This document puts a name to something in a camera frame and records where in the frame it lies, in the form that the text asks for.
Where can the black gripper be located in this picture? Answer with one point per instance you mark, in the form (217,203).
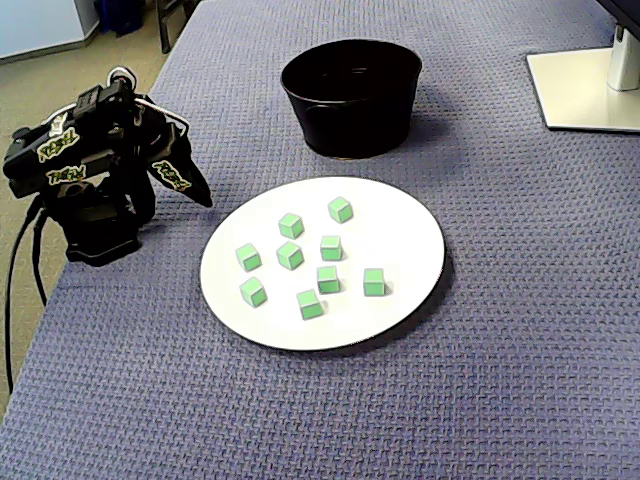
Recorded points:
(169,161)

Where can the green cube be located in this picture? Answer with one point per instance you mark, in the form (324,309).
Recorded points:
(248,257)
(374,282)
(290,255)
(331,248)
(291,226)
(328,280)
(253,292)
(309,305)
(341,209)

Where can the black robot arm with stickers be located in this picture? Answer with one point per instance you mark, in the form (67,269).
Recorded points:
(100,235)

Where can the white round plate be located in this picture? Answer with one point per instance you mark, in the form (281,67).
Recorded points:
(395,240)

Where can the dark chair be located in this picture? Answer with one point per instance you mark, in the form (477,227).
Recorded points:
(167,25)

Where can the blue bin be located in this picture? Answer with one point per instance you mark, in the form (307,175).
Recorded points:
(120,15)

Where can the black round bowl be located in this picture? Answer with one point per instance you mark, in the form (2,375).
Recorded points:
(350,125)

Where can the blue textured table cloth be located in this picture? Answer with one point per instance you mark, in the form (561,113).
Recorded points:
(500,350)

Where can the white monitor stand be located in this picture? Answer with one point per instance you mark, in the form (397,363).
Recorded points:
(575,85)

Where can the black monitor screen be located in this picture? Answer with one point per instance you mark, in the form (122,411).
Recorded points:
(627,10)

